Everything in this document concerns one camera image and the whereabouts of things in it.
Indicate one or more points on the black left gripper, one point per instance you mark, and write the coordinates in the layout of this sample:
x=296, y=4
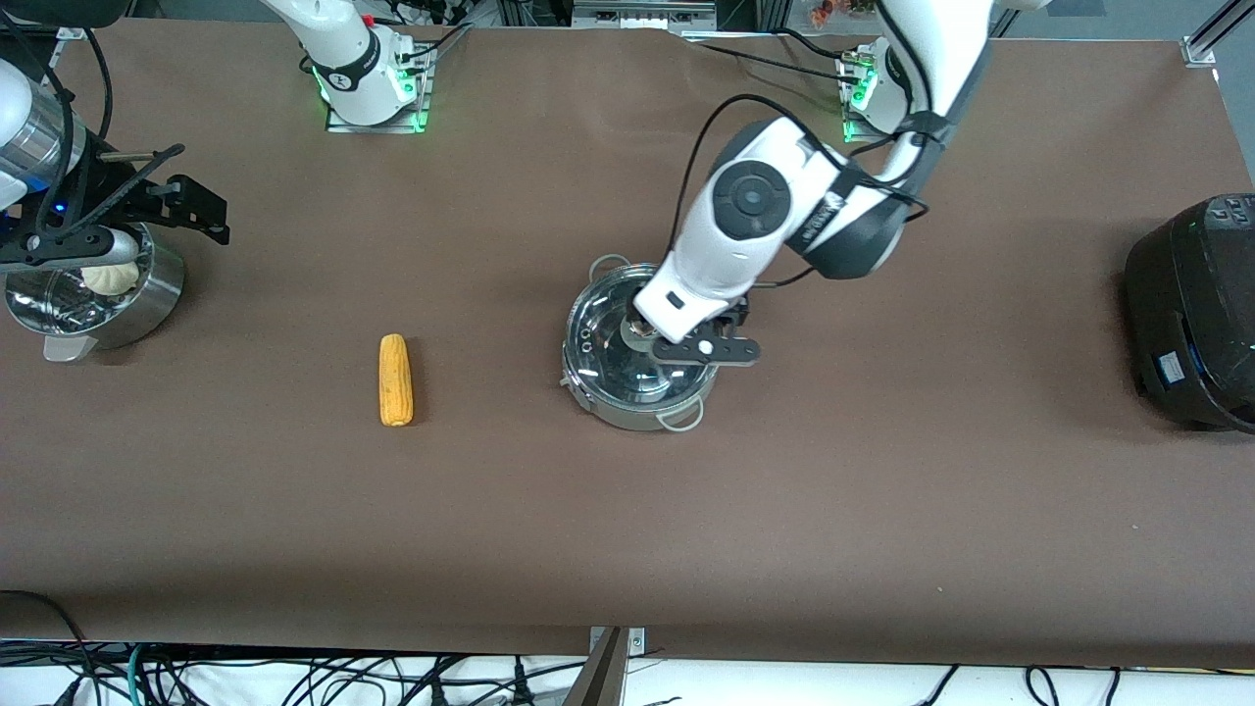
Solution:
x=740, y=313

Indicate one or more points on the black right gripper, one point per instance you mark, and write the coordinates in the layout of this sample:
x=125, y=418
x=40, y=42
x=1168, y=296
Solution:
x=82, y=185

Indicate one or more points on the glass pot lid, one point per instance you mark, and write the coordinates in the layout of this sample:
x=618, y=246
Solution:
x=608, y=373

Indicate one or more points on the yellow corn cob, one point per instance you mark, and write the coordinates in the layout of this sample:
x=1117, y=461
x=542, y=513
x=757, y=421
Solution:
x=396, y=382

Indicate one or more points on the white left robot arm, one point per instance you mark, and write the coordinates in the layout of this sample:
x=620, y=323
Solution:
x=745, y=226

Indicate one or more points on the steel steamer pot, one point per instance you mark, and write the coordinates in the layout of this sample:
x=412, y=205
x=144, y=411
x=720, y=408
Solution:
x=147, y=304

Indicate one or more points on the stainless steel pot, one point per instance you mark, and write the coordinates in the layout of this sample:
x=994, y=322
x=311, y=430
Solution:
x=637, y=417

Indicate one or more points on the white steamed bun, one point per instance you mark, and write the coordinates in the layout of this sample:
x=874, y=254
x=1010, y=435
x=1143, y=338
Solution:
x=106, y=281

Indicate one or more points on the table cover sheet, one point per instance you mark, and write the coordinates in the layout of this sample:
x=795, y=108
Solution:
x=627, y=529

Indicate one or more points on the grey box behind table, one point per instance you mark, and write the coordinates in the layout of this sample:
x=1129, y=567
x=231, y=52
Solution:
x=642, y=14

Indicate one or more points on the orange object behind table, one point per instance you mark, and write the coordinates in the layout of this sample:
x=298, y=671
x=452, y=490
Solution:
x=843, y=10

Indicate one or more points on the grey stand pole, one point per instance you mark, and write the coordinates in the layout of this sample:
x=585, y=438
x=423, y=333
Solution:
x=598, y=681

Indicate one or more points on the black rice cooker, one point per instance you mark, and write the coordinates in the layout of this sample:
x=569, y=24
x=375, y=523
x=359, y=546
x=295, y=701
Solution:
x=1191, y=314

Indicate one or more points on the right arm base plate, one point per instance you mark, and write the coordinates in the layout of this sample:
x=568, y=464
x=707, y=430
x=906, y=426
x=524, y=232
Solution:
x=377, y=127

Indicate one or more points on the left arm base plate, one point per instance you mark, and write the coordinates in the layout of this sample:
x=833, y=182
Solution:
x=851, y=132

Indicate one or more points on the silver metal bracket plate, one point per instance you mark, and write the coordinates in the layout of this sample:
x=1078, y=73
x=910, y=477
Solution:
x=635, y=642

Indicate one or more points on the aluminium profile rail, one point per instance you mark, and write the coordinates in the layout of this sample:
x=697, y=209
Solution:
x=1206, y=39

